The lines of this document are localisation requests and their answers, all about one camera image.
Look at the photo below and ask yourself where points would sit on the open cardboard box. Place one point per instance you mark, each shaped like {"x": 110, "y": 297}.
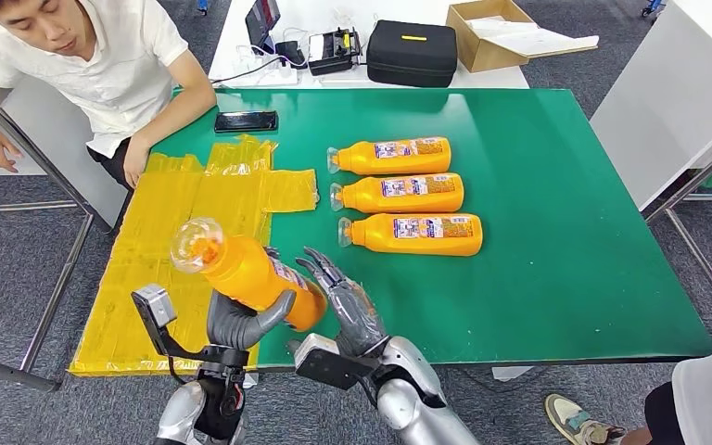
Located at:
{"x": 480, "y": 57}

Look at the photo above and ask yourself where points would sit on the black tablet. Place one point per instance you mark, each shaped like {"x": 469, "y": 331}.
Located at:
{"x": 262, "y": 26}

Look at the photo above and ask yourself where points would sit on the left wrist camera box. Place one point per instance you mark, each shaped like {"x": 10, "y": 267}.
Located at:
{"x": 153, "y": 304}

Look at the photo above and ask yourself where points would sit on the white power strip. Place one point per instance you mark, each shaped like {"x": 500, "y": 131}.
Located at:
{"x": 277, "y": 77}

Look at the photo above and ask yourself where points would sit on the black power adapter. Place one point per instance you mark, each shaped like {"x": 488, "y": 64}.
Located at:
{"x": 291, "y": 54}

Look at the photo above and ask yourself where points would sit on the person's left hand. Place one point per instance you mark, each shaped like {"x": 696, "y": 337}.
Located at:
{"x": 136, "y": 163}

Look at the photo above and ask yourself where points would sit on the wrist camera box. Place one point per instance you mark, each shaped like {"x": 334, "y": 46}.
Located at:
{"x": 325, "y": 365}
{"x": 153, "y": 304}

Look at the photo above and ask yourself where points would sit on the yellow taped mat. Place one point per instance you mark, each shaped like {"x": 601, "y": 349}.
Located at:
{"x": 159, "y": 221}

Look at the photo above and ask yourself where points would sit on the white table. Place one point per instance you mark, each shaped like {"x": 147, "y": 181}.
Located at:
{"x": 319, "y": 12}

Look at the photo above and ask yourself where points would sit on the black smartphone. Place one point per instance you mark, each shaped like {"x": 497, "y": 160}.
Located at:
{"x": 246, "y": 121}

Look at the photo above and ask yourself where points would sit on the black carrying case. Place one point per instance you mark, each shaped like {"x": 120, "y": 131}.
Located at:
{"x": 412, "y": 56}

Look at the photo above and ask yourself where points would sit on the grey metal frame table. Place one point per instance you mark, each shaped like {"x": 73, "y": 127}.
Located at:
{"x": 694, "y": 178}
{"x": 55, "y": 295}

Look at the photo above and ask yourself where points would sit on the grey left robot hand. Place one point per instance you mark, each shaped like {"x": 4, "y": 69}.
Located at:
{"x": 233, "y": 325}

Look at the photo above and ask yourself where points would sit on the white paper sheet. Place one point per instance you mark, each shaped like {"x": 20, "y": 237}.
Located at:
{"x": 537, "y": 39}

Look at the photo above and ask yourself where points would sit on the black charger device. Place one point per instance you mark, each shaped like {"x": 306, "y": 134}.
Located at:
{"x": 333, "y": 54}

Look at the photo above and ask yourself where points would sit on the white table foot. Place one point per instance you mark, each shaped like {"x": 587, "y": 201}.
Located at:
{"x": 512, "y": 373}

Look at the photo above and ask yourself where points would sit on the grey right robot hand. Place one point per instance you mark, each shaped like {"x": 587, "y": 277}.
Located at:
{"x": 356, "y": 319}

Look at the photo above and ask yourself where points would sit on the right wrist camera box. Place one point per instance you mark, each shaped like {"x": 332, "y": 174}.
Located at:
{"x": 325, "y": 365}

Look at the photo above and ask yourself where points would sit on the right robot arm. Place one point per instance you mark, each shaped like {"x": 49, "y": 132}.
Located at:
{"x": 411, "y": 399}

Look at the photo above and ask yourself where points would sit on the orange detergent bottle clear cap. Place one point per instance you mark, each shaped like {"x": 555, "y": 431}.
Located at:
{"x": 393, "y": 161}
{"x": 405, "y": 199}
{"x": 417, "y": 244}
{"x": 245, "y": 270}

